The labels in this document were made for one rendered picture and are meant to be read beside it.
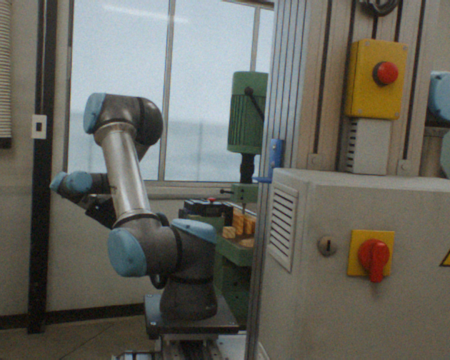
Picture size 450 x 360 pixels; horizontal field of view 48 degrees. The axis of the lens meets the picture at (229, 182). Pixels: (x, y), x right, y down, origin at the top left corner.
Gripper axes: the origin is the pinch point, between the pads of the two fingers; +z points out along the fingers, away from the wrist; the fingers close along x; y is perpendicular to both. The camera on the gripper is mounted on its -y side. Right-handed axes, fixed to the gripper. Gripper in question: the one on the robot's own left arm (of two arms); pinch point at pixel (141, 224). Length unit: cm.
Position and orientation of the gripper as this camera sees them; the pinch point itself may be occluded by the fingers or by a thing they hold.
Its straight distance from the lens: 193.2
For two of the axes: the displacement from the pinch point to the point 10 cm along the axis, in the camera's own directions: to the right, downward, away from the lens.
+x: 3.9, 1.1, -9.1
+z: 7.5, 5.3, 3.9
